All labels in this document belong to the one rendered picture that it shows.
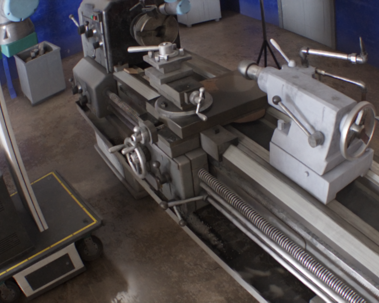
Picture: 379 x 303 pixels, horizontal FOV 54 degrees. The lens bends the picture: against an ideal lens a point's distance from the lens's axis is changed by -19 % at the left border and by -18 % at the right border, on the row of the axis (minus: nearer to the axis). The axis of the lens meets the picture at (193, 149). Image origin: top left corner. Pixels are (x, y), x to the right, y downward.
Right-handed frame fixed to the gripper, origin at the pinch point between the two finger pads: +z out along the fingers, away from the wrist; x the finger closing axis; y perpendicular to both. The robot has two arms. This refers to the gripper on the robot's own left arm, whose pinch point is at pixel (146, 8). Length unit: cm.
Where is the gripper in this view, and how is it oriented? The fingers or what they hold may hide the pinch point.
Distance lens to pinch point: 243.8
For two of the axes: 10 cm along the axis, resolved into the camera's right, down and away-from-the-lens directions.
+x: 6.2, -7.0, 3.6
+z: -6.8, -2.4, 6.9
